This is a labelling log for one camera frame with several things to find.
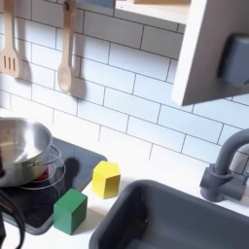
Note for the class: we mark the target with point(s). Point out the green toy block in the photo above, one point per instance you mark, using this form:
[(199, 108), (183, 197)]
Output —
[(69, 212)]

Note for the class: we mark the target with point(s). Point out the yellow toy block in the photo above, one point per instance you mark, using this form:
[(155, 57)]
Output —
[(105, 181)]

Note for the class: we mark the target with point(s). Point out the wooden spoon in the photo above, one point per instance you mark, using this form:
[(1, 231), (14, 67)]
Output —
[(65, 74)]

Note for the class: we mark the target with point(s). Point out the steel pot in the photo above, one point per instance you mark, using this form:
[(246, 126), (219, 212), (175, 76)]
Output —
[(19, 146)]

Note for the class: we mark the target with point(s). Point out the grey toy sink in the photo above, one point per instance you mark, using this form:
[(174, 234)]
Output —
[(181, 220)]

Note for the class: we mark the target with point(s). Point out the grey toy tap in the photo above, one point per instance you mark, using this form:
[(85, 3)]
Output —
[(220, 181)]

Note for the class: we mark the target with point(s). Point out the wooden shelf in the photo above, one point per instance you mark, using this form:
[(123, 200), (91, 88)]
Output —
[(152, 11)]

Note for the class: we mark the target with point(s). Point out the black toy stove top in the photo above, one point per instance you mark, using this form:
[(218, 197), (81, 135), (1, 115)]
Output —
[(35, 207)]

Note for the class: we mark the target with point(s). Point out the wooden slotted spatula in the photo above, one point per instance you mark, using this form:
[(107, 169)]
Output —
[(9, 32)]

